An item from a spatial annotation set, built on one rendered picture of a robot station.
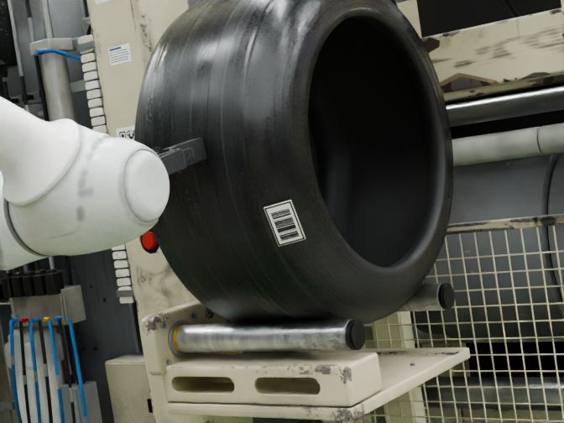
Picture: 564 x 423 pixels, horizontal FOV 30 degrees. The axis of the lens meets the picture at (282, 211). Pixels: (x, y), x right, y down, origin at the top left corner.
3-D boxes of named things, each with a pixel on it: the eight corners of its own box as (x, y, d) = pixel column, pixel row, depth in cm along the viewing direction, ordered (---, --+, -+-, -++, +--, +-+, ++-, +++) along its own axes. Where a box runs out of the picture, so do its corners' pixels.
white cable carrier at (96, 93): (119, 303, 188) (76, 38, 186) (139, 298, 192) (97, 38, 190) (137, 302, 185) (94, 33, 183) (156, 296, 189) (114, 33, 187)
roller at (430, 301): (279, 286, 194) (291, 302, 196) (270, 305, 191) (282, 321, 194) (447, 276, 173) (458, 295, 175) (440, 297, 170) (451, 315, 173)
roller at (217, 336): (180, 319, 172) (192, 340, 174) (165, 336, 169) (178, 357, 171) (359, 312, 151) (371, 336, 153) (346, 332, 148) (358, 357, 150)
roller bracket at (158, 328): (148, 377, 169) (138, 316, 168) (292, 323, 200) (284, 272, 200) (163, 377, 167) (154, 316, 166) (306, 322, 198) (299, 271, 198)
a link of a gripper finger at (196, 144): (164, 148, 139) (169, 148, 139) (198, 138, 145) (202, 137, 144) (170, 170, 140) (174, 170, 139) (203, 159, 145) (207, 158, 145)
